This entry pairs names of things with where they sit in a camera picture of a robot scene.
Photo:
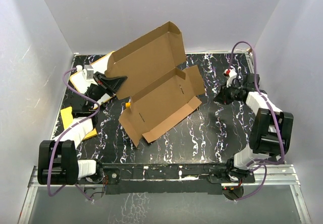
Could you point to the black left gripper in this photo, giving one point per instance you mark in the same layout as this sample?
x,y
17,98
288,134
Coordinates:
x,y
109,85

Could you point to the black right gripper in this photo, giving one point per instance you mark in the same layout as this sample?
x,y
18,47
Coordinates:
x,y
222,97

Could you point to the brown cardboard box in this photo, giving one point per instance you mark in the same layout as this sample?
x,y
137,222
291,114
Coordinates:
x,y
161,95

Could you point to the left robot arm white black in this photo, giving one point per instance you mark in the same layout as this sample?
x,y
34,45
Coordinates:
x,y
57,158

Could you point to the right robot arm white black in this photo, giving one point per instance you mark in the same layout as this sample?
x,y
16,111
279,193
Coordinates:
x,y
270,136

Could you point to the yellow notebook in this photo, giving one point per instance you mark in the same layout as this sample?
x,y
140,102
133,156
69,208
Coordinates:
x,y
68,120

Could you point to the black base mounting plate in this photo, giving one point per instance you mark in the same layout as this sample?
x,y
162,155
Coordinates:
x,y
210,178

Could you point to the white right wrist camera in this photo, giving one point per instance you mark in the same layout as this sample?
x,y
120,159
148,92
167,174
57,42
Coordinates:
x,y
230,74

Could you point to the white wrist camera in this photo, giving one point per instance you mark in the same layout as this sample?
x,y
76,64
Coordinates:
x,y
230,74
86,71

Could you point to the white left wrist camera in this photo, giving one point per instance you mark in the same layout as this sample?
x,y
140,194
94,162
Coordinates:
x,y
86,71

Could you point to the whiteboard with orange frame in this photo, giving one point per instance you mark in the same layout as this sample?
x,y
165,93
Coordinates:
x,y
81,85

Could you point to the aluminium rail frame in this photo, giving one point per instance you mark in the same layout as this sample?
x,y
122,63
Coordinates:
x,y
279,201

